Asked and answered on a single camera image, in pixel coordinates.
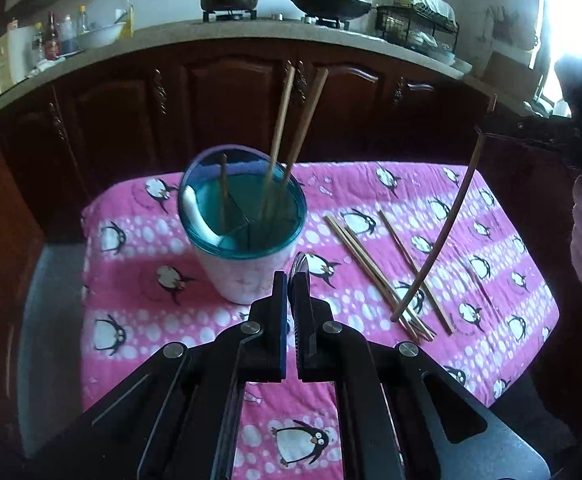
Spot silver metal spoon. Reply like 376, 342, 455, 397
290, 252, 309, 278

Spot thin brown chopstick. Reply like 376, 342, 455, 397
391, 84, 497, 333

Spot light wooden chopstick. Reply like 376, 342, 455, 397
323, 214, 429, 341
323, 214, 435, 342

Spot brown wooden chopstick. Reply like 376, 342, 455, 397
377, 209, 455, 336

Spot white ceramic spoon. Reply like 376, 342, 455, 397
179, 185, 199, 226

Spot bronze fork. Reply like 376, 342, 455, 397
221, 153, 228, 225

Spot white floral utensil holder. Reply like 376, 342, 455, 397
177, 144, 307, 304

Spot black dish drying rack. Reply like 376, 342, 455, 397
375, 0, 460, 64

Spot black wok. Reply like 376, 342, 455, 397
290, 0, 372, 22

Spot dark wood base cabinets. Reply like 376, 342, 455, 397
0, 39, 532, 411

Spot gas stove burners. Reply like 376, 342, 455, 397
202, 10, 349, 30

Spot yellow cooking oil bottle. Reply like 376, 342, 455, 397
116, 0, 134, 37

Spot white bowl on counter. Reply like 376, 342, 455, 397
76, 23, 124, 50

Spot dark sauce bottle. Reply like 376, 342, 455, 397
44, 11, 61, 61

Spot wall utensil holder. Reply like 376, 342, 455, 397
489, 6, 520, 44

